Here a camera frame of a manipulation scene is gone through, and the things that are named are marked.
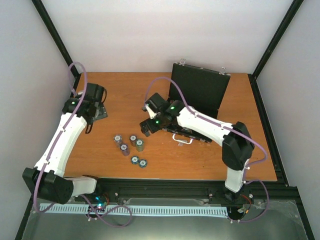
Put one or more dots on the light blue cable duct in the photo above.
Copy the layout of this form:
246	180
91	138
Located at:
142	210

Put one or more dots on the blue short stack left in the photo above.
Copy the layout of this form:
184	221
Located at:
135	160

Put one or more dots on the black frame post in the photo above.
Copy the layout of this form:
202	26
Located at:
44	15
280	31

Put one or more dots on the left black frame post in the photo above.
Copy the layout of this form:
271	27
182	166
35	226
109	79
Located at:
44	15

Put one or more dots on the right black frame post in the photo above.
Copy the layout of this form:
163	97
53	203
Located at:
280	31

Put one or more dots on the black poker set case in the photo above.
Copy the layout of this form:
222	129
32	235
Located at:
202	88

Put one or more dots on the blue short stack right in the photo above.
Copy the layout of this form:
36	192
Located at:
143	163

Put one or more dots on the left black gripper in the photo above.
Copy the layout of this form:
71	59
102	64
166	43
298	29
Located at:
103	112

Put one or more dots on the brown tall chip stack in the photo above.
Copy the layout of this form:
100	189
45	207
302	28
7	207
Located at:
133	139

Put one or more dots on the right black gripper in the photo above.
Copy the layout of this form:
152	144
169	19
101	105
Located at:
152	128

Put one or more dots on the green tall chip stack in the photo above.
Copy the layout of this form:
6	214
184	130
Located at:
139	145

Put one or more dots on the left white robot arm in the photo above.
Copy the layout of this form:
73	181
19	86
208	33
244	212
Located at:
46	179

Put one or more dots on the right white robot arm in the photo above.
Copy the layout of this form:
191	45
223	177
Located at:
233	138

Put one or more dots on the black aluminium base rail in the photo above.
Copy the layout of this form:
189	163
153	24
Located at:
117	190

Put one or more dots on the purple chip stack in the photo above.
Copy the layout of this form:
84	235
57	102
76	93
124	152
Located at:
118	140
124	149

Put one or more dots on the purple chip stack lower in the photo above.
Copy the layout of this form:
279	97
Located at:
124	149

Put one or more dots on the blue short stack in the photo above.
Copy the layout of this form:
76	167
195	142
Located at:
135	160
143	163

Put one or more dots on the purple chip stack upper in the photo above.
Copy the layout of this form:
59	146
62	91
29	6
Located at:
118	140

